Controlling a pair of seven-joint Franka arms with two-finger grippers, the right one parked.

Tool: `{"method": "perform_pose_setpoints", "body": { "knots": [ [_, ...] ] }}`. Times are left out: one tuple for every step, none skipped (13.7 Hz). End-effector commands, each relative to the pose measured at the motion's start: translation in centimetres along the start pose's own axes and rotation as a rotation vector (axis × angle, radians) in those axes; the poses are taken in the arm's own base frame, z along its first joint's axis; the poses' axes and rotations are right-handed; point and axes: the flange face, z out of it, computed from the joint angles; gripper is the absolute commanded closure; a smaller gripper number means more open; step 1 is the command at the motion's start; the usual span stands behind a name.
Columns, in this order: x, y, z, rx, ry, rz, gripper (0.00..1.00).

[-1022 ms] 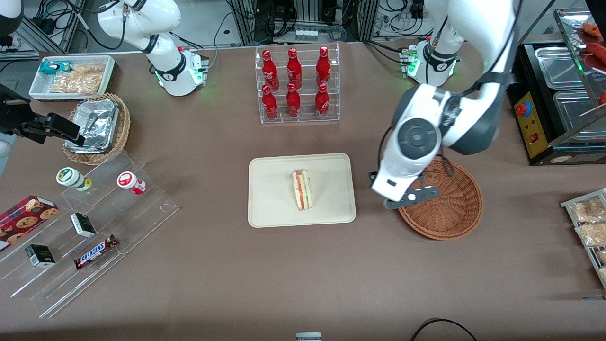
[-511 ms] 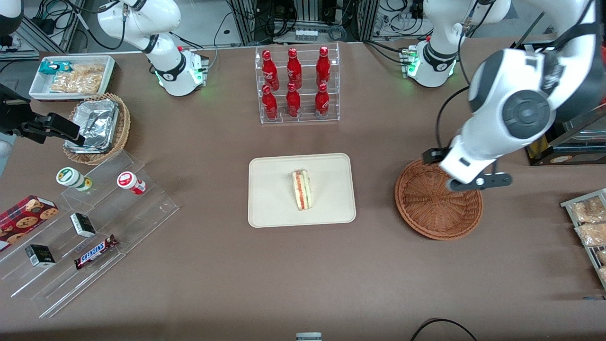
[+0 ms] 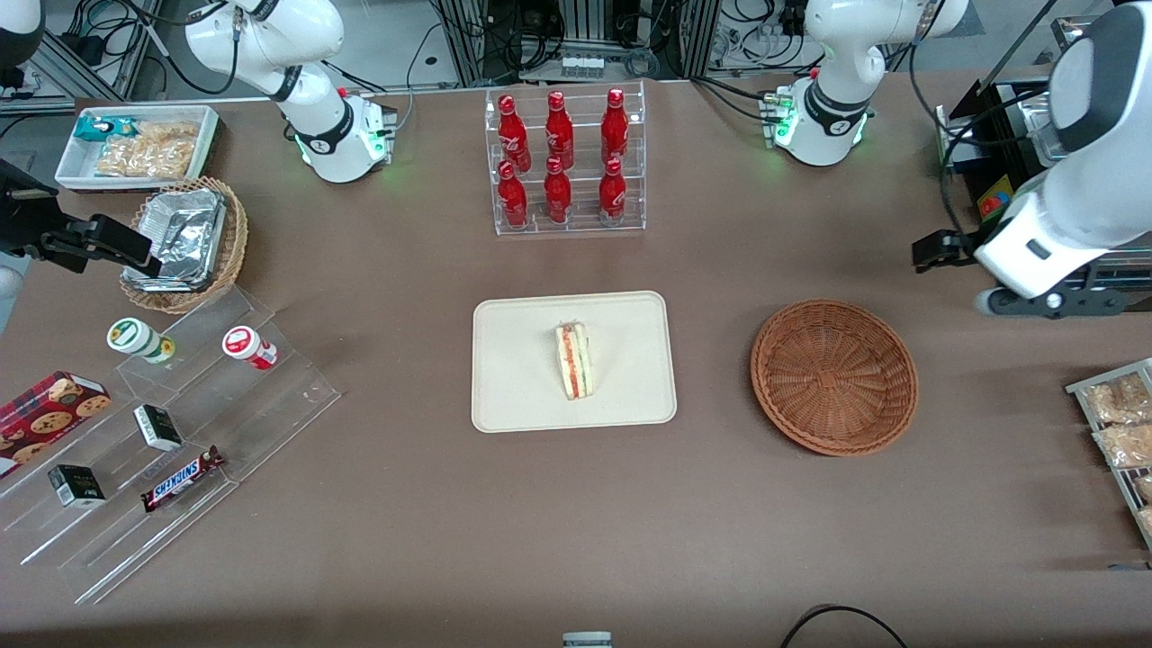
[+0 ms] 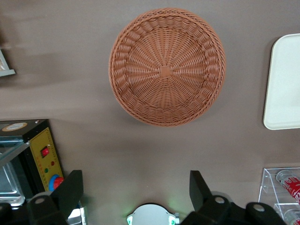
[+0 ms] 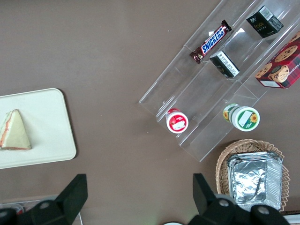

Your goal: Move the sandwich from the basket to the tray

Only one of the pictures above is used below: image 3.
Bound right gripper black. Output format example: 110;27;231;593
0;162;164;278

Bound triangle sandwich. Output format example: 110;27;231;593
552;321;592;402

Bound tan wicker basket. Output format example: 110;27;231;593
120;177;249;315

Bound brown round wicker basket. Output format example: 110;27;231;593
750;299;919;457

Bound cream plastic tray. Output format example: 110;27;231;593
471;290;678;435

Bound aluminium foil container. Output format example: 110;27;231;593
124;187;227;292

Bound white rectangular snack bin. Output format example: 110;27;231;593
54;105;222;194

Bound white snack rack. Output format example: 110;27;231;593
1066;357;1152;552

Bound clear bag of crackers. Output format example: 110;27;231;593
135;121;201;151
94;139;196;179

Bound white bottle green cap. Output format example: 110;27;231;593
106;317;177;366

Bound teal snack packet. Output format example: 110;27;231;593
74;115;138;145

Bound black food warmer machine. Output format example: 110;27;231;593
934;18;1152;318

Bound white bottle red cap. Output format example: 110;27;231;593
222;326;279;372

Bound red cookie box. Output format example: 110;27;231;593
0;371;113;479

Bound small black box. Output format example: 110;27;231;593
48;464;108;510
133;404;185;453

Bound clear acrylic stepped stand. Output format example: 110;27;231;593
0;286;342;606

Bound Snickers chocolate bar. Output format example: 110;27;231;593
141;445;227;514

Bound red cola bottle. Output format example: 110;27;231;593
598;157;627;224
498;160;530;229
600;87;630;167
544;91;575;170
498;94;532;174
544;157;573;225

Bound clear acrylic bottle rack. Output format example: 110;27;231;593
484;81;647;237

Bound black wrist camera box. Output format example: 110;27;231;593
912;229;979;273

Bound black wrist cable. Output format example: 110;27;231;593
907;18;1049;237

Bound black looped cable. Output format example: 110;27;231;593
778;605;910;648

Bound aluminium frame rack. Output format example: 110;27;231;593
432;0;725;86

